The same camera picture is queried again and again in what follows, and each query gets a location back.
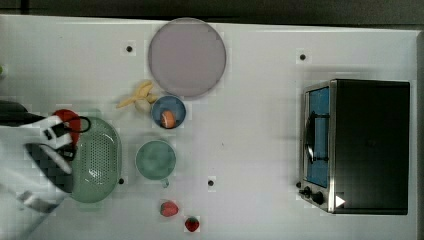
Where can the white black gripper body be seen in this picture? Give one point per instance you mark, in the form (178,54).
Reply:
(54,132)

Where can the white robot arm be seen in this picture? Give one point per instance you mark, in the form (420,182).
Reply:
(35,176)

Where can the green perforated strainer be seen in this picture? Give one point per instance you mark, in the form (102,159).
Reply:
(97,163)

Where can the yellow plush banana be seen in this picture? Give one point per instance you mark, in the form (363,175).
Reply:
(142,98)

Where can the blue small bowl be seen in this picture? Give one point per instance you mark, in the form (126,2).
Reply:
(172,103)

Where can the pink strawberry toy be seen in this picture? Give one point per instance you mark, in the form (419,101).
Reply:
(168,209)

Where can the grey round plate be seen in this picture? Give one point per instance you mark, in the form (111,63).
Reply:
(187,57)

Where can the red strawberry toy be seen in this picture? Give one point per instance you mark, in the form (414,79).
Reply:
(192,224)

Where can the black toaster oven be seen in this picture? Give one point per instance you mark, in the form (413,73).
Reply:
(355,146)

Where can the green cup with handle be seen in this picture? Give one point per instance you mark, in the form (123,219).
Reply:
(156,161)

